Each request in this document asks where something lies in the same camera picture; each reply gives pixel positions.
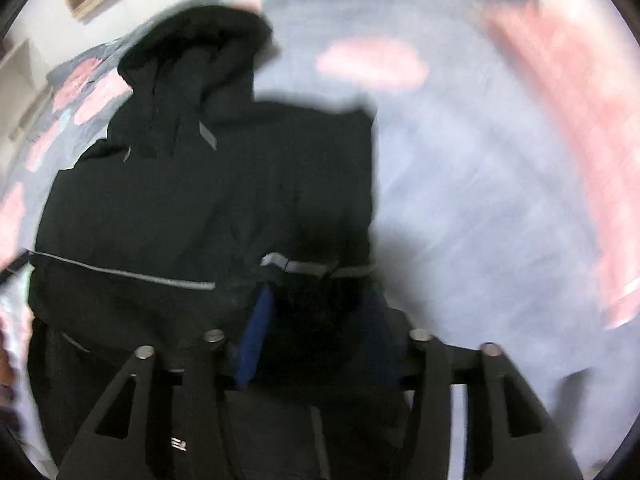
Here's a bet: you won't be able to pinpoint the black shorts with white text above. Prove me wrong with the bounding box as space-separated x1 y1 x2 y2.
27 6 416 480

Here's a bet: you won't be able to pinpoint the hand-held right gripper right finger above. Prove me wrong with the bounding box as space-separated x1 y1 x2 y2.
357 287 586 480

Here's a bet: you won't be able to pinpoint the grey floral blanket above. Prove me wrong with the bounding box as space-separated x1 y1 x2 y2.
0 0 640 480

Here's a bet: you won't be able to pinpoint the white bookshelf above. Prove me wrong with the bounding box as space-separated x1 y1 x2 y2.
0 40 51 142

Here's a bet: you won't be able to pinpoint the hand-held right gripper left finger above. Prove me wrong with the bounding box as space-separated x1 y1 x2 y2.
57 282 277 480

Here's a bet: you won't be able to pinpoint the pink pillow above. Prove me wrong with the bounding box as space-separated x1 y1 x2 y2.
484 2 640 331

